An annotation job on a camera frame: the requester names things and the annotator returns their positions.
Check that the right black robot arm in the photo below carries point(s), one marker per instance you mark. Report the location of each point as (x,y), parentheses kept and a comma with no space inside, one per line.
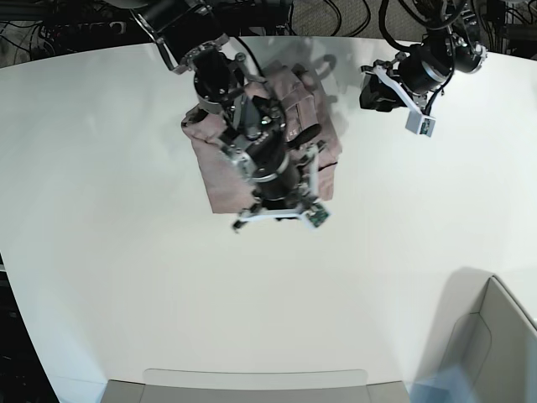
(258,153)

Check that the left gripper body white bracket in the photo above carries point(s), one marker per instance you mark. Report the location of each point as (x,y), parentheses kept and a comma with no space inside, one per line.
(418,121)

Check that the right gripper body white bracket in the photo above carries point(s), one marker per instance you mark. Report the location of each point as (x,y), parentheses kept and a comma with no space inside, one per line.
(290,193)

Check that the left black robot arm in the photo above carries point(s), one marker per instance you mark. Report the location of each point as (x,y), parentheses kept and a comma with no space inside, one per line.
(419,73)

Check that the blue translucent object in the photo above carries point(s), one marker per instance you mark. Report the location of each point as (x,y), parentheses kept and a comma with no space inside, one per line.
(451,385)

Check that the grey bin right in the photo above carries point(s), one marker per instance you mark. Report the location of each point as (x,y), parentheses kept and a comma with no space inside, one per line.
(498,344)

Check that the mauve pink T-shirt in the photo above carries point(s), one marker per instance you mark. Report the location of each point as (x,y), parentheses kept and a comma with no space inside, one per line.
(304,101)

